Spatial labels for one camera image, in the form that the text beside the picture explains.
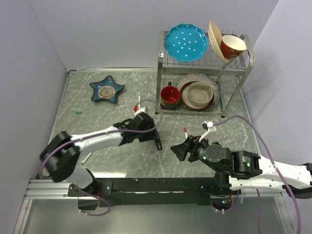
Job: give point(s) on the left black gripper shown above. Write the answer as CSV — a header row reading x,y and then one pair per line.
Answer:
x,y
151,135

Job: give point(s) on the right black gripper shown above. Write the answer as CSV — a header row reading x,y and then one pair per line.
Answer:
x,y
192,143

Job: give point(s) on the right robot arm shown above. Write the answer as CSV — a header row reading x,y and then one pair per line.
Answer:
x,y
239,170

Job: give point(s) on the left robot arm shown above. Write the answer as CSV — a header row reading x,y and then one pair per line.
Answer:
x,y
60,156

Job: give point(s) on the white pen near left arm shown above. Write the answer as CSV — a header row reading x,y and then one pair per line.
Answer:
x,y
86,158

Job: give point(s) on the red and black mug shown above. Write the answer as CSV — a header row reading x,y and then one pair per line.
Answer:
x,y
170,97

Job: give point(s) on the red rimmed plate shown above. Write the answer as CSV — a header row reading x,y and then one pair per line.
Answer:
x,y
183,99

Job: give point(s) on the beige bowl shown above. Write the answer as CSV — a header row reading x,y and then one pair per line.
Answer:
x,y
199,95

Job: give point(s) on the black base bar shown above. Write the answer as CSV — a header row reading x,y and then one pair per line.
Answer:
x,y
109,192

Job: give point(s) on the blue star shaped dish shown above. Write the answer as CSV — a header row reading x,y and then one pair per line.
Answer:
x,y
106,90

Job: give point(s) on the metal dish rack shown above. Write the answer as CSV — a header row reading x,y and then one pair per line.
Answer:
x,y
230,76

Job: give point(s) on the blue polka dot plate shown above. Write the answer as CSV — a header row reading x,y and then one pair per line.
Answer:
x,y
186,43

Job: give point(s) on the red bowl white inside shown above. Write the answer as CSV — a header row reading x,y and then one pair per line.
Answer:
x,y
232,46

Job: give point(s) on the cream plate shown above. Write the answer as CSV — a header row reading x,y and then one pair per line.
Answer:
x,y
215,38

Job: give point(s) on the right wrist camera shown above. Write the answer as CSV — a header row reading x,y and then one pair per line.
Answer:
x,y
208,127

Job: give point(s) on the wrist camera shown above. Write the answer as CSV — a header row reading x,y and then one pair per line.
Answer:
x,y
140,109
208,127

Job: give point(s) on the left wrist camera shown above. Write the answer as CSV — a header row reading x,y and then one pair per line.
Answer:
x,y
140,109

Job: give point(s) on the aluminium rail frame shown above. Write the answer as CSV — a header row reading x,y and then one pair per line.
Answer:
x,y
46,189

